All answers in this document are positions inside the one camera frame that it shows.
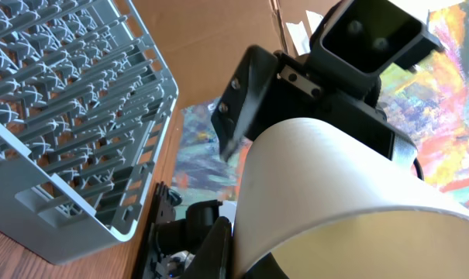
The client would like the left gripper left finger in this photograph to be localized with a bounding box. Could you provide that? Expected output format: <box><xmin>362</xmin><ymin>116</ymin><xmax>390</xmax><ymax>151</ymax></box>
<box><xmin>180</xmin><ymin>216</ymin><xmax>232</xmax><ymax>279</ymax></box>

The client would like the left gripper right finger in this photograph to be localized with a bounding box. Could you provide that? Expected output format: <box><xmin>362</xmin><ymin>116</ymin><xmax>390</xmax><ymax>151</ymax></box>
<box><xmin>243</xmin><ymin>253</ymin><xmax>288</xmax><ymax>279</ymax></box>

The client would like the cardboard panel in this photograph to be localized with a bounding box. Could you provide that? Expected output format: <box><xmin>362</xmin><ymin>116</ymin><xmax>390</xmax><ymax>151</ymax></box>
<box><xmin>133</xmin><ymin>0</ymin><xmax>336</xmax><ymax>109</ymax></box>

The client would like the white cup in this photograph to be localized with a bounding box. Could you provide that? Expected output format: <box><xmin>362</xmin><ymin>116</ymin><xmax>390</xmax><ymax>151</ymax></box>
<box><xmin>232</xmin><ymin>119</ymin><xmax>469</xmax><ymax>278</ymax></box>

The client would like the colourful painted cloth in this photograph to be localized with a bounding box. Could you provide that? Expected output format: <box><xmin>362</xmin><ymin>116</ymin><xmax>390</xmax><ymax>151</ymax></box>
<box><xmin>172</xmin><ymin>1</ymin><xmax>469</xmax><ymax>218</ymax></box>

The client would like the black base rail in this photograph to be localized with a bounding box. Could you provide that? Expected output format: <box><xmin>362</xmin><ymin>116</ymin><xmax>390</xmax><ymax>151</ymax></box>
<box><xmin>131</xmin><ymin>182</ymin><xmax>227</xmax><ymax>278</ymax></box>

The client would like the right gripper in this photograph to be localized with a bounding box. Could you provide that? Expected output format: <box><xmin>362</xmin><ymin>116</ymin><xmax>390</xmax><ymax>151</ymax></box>
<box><xmin>211</xmin><ymin>0</ymin><xmax>443</xmax><ymax>162</ymax></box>

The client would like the grey dishwasher rack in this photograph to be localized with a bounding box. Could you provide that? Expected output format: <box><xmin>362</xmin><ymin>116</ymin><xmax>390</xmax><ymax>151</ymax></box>
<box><xmin>0</xmin><ymin>0</ymin><xmax>178</xmax><ymax>264</ymax></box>

